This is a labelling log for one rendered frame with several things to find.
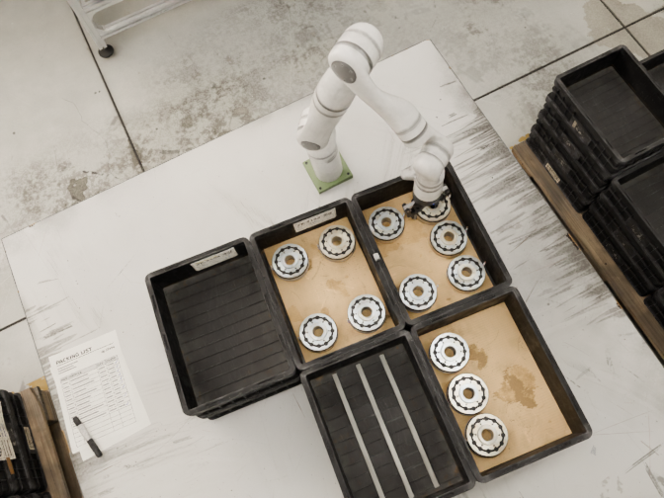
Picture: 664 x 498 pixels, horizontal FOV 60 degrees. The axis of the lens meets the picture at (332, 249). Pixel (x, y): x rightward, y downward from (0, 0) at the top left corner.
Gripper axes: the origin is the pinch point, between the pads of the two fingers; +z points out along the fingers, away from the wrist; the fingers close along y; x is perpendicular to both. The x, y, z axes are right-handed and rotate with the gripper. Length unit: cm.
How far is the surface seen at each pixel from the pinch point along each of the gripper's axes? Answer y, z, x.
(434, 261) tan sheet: -4.3, 2.4, -14.2
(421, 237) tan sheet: -4.0, 2.4, -6.4
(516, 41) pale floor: 108, 86, 87
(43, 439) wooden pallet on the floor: -153, 70, 8
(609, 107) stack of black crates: 91, 37, 17
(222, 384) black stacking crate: -71, 2, -19
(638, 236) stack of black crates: 75, 47, -29
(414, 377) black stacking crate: -24.8, 2.6, -40.0
